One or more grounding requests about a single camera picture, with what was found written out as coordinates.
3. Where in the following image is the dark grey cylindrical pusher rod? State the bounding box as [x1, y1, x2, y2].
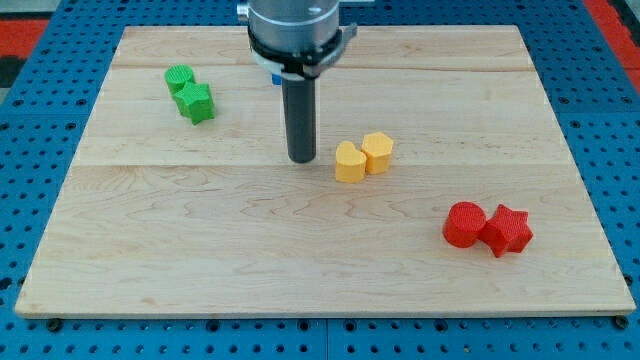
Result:
[281, 78, 316, 163]

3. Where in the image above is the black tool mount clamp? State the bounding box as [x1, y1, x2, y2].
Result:
[248, 23, 358, 81]

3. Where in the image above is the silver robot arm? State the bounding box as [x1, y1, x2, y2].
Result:
[236, 0, 357, 163]

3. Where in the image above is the green star block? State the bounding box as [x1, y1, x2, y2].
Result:
[173, 82, 215, 125]

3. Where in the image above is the red star block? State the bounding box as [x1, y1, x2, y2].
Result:
[479, 204, 534, 258]

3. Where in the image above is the yellow heart block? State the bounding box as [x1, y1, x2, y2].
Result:
[334, 141, 367, 183]

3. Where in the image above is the yellow hexagon block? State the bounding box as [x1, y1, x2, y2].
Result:
[361, 132, 394, 174]

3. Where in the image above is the green cylinder block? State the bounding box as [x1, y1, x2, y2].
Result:
[164, 64, 195, 95]

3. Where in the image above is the light wooden board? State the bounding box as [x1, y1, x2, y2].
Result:
[15, 25, 636, 319]

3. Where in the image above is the red cylinder block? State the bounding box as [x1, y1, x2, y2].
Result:
[442, 201, 487, 248]

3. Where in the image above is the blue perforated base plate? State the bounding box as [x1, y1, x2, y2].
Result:
[1, 1, 639, 359]

